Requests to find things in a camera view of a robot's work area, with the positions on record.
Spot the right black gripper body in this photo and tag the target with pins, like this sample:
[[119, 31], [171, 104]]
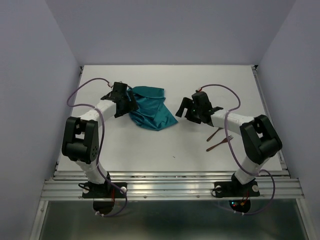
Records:
[[193, 114]]

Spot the aluminium frame rail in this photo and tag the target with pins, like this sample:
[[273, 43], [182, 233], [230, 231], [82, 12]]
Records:
[[161, 186]]

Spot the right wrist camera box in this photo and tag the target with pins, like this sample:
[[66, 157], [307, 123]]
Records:
[[201, 100]]

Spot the brown wooden spoon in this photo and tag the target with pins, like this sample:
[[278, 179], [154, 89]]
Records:
[[213, 134]]

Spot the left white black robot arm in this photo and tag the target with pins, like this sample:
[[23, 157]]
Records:
[[83, 135]]

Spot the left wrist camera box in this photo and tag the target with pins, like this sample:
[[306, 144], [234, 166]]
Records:
[[119, 88]]

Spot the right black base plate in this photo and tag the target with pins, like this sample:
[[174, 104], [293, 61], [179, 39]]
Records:
[[233, 189]]

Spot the brown wooden fork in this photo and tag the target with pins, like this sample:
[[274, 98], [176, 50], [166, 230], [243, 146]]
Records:
[[225, 140]]

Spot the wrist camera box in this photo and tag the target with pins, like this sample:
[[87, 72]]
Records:
[[119, 88], [201, 100]]

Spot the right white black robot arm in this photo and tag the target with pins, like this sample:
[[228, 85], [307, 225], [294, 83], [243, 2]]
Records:
[[260, 140]]

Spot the teal cloth napkin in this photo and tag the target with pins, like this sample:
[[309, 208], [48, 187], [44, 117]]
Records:
[[152, 113]]

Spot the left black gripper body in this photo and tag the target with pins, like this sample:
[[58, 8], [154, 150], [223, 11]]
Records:
[[126, 108]]

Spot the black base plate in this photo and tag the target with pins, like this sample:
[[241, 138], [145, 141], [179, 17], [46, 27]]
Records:
[[233, 189], [100, 191]]

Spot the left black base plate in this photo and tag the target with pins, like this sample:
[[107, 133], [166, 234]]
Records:
[[100, 191]]

